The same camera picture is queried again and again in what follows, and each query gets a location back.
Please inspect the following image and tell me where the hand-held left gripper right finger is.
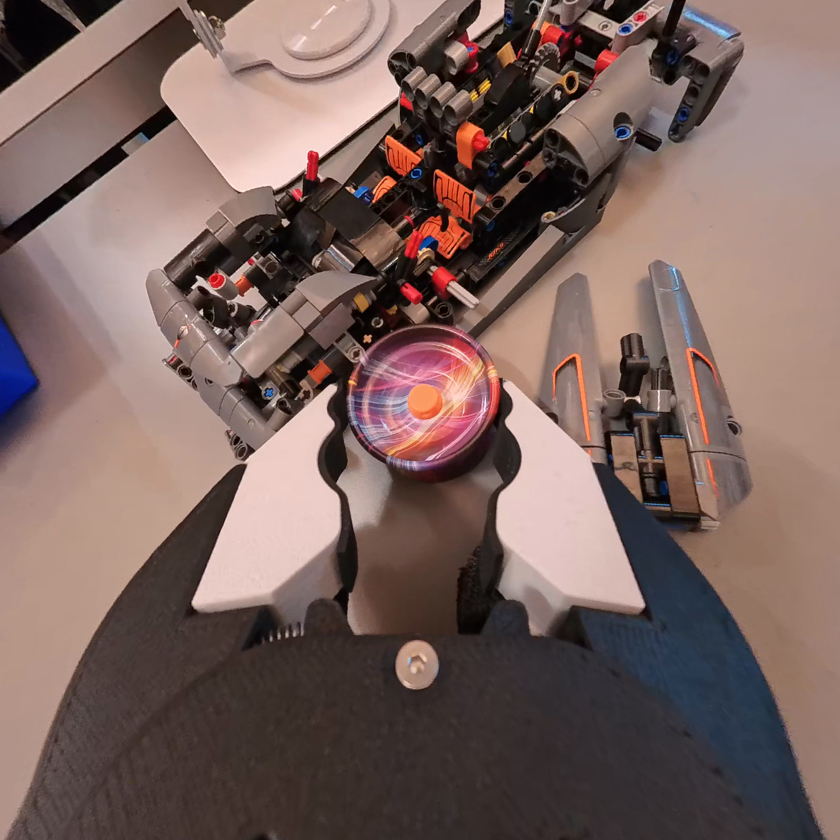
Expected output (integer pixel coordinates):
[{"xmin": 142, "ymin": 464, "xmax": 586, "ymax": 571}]
[{"xmin": 456, "ymin": 381, "xmax": 645, "ymax": 636}]

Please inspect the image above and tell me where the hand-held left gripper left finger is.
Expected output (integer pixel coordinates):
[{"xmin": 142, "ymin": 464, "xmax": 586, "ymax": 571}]
[{"xmin": 192, "ymin": 384, "xmax": 361, "ymax": 636}]

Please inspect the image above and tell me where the purple swirl yo-yo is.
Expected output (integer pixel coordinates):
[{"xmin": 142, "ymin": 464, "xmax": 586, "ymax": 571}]
[{"xmin": 346, "ymin": 325, "xmax": 503, "ymax": 483}]

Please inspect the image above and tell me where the grey lego fin assembly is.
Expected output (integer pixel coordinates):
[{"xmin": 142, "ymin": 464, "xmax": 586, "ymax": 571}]
[{"xmin": 538, "ymin": 260, "xmax": 753, "ymax": 531}]

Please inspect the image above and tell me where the grey black lego car model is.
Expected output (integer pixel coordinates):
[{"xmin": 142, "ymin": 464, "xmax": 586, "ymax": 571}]
[{"xmin": 144, "ymin": 0, "xmax": 746, "ymax": 460}]

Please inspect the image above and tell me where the blue plastic bin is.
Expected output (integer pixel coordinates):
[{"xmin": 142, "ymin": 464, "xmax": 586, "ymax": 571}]
[{"xmin": 0, "ymin": 310, "xmax": 39, "ymax": 419}]

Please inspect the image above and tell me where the white acrylic panel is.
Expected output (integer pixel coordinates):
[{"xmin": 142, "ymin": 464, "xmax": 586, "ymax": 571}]
[{"xmin": 0, "ymin": 0, "xmax": 227, "ymax": 227}]

